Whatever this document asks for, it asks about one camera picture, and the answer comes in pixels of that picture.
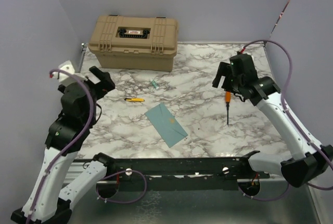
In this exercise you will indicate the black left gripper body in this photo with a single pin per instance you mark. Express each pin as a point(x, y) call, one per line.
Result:
point(105, 85)

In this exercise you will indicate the green white glue stick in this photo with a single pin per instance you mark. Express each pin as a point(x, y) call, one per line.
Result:
point(154, 84)

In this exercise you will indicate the tan plastic toolbox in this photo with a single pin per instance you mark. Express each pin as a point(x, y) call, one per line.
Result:
point(120, 42)

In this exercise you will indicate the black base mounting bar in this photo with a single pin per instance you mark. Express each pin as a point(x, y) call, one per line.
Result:
point(179, 174)

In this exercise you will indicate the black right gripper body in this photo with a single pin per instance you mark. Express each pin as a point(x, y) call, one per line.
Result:
point(230, 83)

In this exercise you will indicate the yellow utility knife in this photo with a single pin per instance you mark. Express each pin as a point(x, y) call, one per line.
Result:
point(134, 99)

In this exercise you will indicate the orange handled screwdriver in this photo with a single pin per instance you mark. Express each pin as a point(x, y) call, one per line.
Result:
point(227, 102)

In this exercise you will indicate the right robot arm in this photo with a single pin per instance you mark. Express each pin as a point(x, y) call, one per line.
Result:
point(309, 157)

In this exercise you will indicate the teal envelope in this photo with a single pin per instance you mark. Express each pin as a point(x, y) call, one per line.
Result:
point(170, 133)

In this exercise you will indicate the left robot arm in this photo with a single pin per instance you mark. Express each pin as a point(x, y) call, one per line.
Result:
point(51, 201)

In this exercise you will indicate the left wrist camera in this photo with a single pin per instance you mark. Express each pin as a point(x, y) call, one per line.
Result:
point(67, 79)

